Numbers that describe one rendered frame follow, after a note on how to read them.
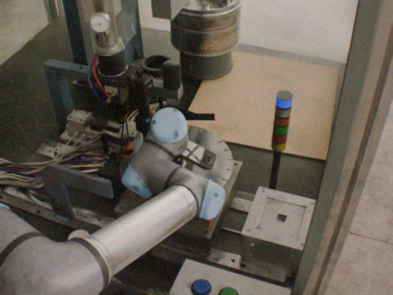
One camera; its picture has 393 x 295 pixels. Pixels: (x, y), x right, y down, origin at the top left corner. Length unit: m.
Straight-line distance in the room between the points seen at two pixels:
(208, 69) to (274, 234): 0.92
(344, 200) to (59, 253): 0.48
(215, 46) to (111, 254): 1.28
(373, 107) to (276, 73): 1.41
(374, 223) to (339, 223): 1.68
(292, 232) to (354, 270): 1.10
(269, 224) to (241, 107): 0.70
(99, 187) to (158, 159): 0.36
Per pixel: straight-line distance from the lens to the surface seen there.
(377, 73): 0.66
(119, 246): 0.76
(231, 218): 1.49
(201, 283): 1.18
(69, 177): 1.36
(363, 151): 0.76
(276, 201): 1.36
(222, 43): 1.90
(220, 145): 1.43
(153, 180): 0.98
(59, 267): 0.69
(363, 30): 0.75
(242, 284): 1.20
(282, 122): 1.32
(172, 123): 0.99
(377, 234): 2.52
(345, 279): 2.33
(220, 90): 1.97
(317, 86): 2.05
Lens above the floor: 1.93
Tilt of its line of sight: 41 degrees down
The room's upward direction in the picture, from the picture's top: 5 degrees counter-clockwise
